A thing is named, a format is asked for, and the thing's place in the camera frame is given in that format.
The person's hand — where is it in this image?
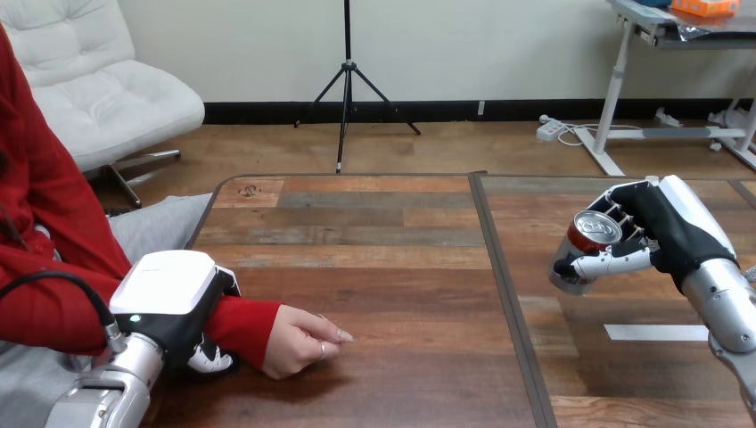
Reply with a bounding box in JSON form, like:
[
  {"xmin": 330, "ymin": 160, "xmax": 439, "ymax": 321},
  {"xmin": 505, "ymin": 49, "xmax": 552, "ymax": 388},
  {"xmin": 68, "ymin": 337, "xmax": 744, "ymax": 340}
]
[{"xmin": 260, "ymin": 304, "xmax": 356, "ymax": 381}]

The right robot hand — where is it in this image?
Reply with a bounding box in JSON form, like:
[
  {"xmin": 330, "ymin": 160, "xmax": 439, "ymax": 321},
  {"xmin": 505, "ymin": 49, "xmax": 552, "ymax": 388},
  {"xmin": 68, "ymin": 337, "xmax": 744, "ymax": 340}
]
[{"xmin": 561, "ymin": 174, "xmax": 739, "ymax": 295}]

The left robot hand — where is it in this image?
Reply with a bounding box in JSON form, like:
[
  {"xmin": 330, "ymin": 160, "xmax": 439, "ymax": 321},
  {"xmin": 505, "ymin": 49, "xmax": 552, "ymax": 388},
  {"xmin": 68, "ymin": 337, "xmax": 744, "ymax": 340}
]
[{"xmin": 109, "ymin": 250, "xmax": 242, "ymax": 377}]

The red and white drink can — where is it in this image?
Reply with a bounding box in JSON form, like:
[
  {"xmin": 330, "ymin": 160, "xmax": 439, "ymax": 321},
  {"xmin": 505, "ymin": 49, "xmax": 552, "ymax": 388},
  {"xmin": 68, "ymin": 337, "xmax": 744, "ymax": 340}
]
[{"xmin": 547, "ymin": 210, "xmax": 625, "ymax": 296}]

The person's forearm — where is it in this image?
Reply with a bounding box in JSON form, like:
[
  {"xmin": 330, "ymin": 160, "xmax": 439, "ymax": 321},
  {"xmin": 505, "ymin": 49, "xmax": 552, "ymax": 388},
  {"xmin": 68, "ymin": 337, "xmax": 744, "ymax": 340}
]
[{"xmin": 0, "ymin": 262, "xmax": 284, "ymax": 372}]

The person's body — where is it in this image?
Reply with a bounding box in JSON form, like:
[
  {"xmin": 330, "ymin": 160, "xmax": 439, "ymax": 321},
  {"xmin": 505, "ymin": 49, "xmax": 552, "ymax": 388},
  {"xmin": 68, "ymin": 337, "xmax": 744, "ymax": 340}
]
[{"xmin": 0, "ymin": 23, "xmax": 214, "ymax": 428}]

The white desk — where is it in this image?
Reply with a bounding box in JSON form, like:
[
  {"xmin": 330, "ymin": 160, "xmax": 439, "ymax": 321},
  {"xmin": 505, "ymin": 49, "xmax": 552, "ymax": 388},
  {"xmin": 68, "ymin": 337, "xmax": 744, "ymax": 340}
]
[{"xmin": 573, "ymin": 0, "xmax": 756, "ymax": 177}]

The white power strip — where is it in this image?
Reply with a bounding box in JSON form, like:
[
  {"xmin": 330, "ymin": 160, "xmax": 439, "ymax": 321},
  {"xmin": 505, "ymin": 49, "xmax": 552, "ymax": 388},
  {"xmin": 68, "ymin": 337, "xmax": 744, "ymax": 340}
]
[{"xmin": 535, "ymin": 115, "xmax": 565, "ymax": 143}]

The white cushioned chair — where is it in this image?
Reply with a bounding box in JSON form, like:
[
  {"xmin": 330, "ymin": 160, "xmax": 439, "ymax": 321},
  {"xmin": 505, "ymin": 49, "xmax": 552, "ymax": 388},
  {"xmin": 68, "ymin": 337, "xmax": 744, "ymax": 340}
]
[{"xmin": 0, "ymin": 0, "xmax": 206, "ymax": 209}]

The orange thing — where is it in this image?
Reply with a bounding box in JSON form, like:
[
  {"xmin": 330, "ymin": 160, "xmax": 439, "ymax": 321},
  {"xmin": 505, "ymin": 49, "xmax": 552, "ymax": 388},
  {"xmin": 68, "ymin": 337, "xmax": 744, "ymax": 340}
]
[{"xmin": 670, "ymin": 0, "xmax": 741, "ymax": 19}]

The black tripod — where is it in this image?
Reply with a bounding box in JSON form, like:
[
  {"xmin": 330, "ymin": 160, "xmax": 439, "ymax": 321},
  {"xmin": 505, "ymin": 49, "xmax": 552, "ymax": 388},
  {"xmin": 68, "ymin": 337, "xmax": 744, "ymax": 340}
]
[{"xmin": 293, "ymin": 0, "xmax": 423, "ymax": 174}]

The black cable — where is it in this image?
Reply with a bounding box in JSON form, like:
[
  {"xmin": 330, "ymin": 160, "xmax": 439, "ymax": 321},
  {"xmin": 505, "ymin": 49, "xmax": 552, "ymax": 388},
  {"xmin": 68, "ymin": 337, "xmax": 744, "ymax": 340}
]
[{"xmin": 0, "ymin": 269, "xmax": 128, "ymax": 356}]

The tangle of cables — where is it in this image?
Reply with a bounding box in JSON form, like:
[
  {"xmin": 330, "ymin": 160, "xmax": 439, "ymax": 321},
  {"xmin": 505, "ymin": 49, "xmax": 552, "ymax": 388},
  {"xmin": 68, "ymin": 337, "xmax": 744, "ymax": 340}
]
[{"xmin": 555, "ymin": 122, "xmax": 645, "ymax": 148}]

